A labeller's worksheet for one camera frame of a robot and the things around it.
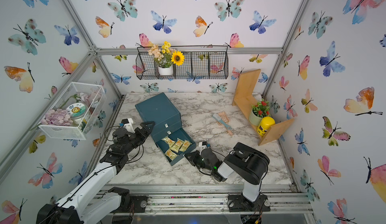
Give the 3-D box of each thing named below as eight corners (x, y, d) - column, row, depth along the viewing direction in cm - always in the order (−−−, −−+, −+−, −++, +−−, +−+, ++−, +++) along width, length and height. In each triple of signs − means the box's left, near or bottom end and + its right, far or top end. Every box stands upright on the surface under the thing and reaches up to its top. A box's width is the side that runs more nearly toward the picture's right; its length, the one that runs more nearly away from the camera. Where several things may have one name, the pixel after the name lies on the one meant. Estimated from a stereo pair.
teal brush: (229, 131, 102) (230, 128, 100) (213, 117, 109) (213, 114, 107) (232, 128, 103) (233, 125, 101) (215, 115, 111) (216, 112, 108)
